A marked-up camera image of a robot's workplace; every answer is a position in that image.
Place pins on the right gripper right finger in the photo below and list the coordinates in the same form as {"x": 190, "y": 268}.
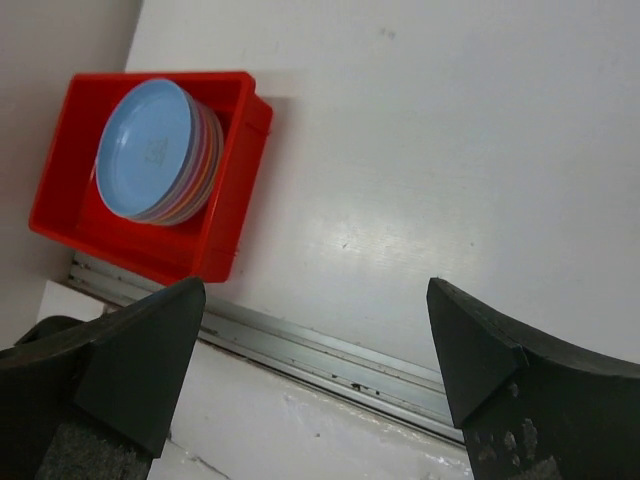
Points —
{"x": 530, "y": 405}

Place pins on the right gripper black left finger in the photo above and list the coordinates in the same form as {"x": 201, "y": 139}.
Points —
{"x": 104, "y": 412}

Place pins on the blue plate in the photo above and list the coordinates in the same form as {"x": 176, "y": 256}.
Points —
{"x": 216, "y": 151}
{"x": 143, "y": 147}

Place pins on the pink plate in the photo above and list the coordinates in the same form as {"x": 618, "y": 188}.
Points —
{"x": 202, "y": 163}

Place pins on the purple plate back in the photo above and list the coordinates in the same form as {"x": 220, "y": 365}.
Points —
{"x": 160, "y": 212}

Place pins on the blue plate front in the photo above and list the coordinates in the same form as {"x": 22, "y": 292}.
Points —
{"x": 216, "y": 151}

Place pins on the yellow plate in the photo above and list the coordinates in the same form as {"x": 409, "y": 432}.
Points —
{"x": 200, "y": 197}

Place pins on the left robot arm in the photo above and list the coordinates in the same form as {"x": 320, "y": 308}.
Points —
{"x": 74, "y": 332}

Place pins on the red plastic bin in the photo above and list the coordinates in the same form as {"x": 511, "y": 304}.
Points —
{"x": 67, "y": 207}

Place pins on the aluminium frame rail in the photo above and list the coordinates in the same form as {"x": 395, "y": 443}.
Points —
{"x": 363, "y": 337}

